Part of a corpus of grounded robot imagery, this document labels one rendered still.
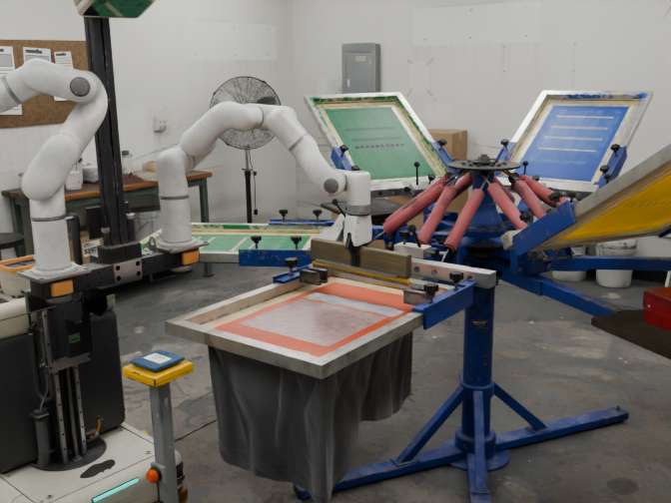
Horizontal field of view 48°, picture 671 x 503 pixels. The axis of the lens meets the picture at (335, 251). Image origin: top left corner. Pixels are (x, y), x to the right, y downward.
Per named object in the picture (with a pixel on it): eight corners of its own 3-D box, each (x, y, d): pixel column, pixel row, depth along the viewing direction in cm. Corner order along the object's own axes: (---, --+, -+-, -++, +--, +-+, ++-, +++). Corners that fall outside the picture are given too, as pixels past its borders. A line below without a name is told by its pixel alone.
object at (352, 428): (330, 503, 207) (328, 360, 197) (320, 499, 209) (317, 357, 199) (416, 438, 243) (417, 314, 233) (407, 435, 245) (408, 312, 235)
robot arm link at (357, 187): (321, 172, 234) (326, 168, 243) (322, 205, 237) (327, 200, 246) (368, 172, 232) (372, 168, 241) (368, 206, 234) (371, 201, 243)
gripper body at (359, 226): (358, 206, 245) (357, 239, 248) (339, 211, 237) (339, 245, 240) (377, 209, 241) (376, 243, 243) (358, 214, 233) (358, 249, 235)
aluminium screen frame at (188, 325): (322, 379, 185) (322, 365, 184) (165, 332, 219) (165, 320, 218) (470, 299, 245) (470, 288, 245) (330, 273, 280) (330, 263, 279)
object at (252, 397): (326, 509, 206) (322, 363, 195) (211, 460, 232) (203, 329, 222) (332, 504, 208) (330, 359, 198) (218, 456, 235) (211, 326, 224)
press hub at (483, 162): (495, 487, 310) (508, 162, 278) (414, 459, 333) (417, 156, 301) (533, 449, 340) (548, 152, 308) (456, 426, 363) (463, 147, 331)
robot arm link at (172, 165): (154, 200, 242) (150, 151, 239) (168, 193, 255) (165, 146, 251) (182, 200, 241) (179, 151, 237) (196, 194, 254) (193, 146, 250)
